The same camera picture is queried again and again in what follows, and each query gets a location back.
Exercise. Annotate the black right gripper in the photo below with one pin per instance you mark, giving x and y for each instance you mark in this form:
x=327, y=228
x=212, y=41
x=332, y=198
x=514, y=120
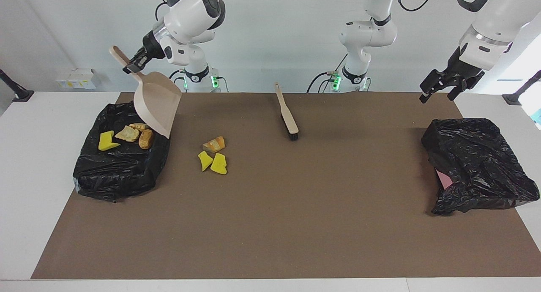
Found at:
x=151, y=45

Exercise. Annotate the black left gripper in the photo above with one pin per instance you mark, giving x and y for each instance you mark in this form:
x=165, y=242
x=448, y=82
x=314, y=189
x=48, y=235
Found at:
x=463, y=68

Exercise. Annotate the beige plastic dustpan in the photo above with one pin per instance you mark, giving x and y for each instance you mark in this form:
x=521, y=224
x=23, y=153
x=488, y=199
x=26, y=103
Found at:
x=158, y=102

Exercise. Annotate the toy croissant piece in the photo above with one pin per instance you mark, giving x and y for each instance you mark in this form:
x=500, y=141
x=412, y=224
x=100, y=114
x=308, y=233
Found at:
x=137, y=126
x=213, y=144

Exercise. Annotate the pale toy dumpling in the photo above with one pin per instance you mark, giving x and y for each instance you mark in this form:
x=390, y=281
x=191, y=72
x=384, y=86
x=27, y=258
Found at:
x=127, y=134

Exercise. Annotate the brown toy bread bun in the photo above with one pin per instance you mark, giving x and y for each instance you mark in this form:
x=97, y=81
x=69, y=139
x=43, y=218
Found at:
x=146, y=139

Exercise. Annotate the notched yellow sponge piece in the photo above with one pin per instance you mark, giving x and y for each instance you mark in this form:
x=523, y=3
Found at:
x=106, y=141

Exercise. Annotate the wedge yellow sponge piece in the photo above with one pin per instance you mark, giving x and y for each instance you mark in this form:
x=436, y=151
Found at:
x=204, y=160

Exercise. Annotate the blocky yellow sponge piece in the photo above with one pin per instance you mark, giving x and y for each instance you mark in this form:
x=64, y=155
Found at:
x=219, y=164

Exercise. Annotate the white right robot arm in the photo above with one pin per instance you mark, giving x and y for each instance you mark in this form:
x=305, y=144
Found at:
x=190, y=13

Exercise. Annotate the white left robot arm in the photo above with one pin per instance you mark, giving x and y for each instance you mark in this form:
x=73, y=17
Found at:
x=367, y=34

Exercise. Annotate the black plastic trash bag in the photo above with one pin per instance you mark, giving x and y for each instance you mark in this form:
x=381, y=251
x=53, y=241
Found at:
x=482, y=165
x=122, y=173

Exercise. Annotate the pink plastic bin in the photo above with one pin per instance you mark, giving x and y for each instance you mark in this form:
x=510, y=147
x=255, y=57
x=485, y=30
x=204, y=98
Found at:
x=444, y=180

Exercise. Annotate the black clamp stand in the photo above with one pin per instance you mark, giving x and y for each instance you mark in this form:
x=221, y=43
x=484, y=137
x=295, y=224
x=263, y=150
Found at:
x=15, y=89
x=522, y=89

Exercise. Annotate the teal plastic object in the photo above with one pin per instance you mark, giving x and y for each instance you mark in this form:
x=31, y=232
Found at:
x=537, y=115

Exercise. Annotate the brown table mat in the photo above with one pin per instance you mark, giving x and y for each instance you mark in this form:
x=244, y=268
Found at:
x=270, y=241

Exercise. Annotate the white wall socket box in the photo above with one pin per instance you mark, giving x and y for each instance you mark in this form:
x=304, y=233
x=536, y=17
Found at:
x=76, y=78

